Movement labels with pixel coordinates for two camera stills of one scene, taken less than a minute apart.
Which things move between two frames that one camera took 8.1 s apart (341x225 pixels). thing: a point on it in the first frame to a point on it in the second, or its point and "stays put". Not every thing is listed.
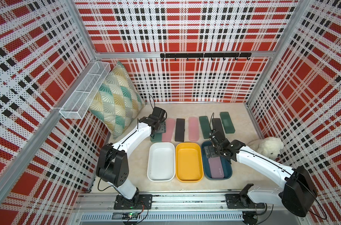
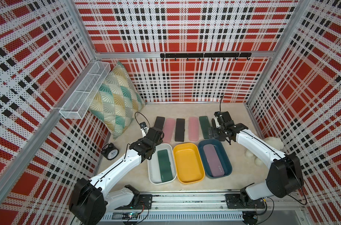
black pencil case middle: (180, 129) stays put
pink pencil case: (216, 167) stays put
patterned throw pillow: (117, 102) stays put
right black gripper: (212, 153) to (215, 134)
